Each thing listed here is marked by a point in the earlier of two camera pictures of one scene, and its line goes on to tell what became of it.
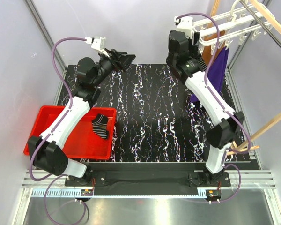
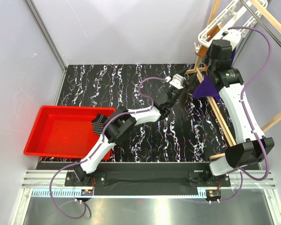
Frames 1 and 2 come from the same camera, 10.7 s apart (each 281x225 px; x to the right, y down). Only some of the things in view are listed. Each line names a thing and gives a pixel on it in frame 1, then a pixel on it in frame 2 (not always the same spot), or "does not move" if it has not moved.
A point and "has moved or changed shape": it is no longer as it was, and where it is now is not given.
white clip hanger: [239, 25] has moved or changed shape
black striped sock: [201, 63] has moved or changed shape
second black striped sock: [99, 127] does not move
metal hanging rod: [266, 29] does not move
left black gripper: [125, 60] -> [182, 72]
